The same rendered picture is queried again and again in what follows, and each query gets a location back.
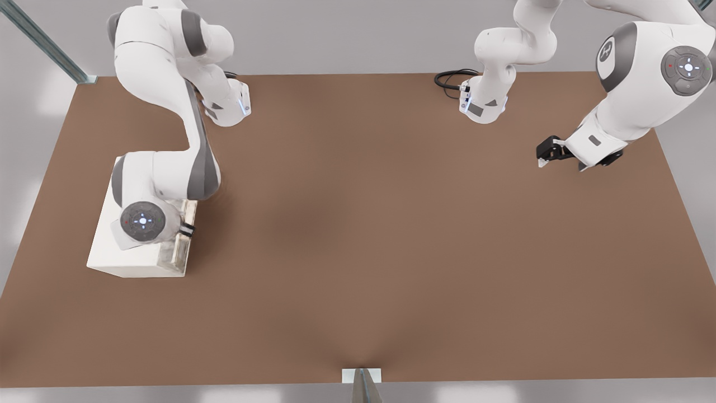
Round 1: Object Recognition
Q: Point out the white oven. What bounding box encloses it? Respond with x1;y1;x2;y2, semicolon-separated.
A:
87;157;200;279

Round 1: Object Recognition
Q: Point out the black cable loop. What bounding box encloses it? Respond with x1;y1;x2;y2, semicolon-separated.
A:
434;68;483;102

